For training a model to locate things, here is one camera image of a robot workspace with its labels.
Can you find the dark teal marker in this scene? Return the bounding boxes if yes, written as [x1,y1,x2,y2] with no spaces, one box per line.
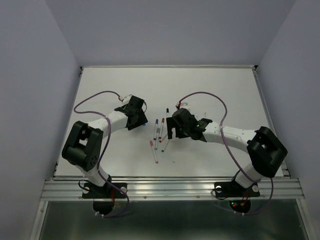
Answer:
[161,139,170,153]

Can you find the pink marker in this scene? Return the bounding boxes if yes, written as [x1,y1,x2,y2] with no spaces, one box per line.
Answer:
[149,140,159,164]

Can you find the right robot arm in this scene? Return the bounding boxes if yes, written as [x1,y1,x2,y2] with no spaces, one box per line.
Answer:
[166,108,288,195]

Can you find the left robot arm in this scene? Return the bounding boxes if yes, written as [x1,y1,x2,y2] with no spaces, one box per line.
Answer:
[61,95,148,197]

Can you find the dark red marker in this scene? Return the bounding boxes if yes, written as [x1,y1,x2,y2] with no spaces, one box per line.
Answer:
[158,117,165,143]

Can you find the navy blue marker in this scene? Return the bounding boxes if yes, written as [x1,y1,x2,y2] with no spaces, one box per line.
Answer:
[153,118,159,141]

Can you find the grey marker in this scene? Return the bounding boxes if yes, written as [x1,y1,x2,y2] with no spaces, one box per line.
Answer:
[154,127,160,150]

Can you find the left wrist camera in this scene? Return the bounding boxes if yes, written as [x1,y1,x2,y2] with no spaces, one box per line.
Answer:
[118,94,133,104]

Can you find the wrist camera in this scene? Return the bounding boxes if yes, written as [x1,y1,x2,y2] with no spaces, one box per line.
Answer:
[118,94,133,104]
[175,101,191,112]

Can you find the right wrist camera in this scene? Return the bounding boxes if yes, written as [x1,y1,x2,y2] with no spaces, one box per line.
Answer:
[175,101,191,112]

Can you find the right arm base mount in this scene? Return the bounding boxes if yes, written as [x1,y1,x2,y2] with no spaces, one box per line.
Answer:
[211,176,260,215]

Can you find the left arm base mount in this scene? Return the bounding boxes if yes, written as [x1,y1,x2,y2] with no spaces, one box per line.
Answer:
[78,180,130,218]

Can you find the aluminium front rail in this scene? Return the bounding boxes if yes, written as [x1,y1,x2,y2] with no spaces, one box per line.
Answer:
[40,177,305,202]

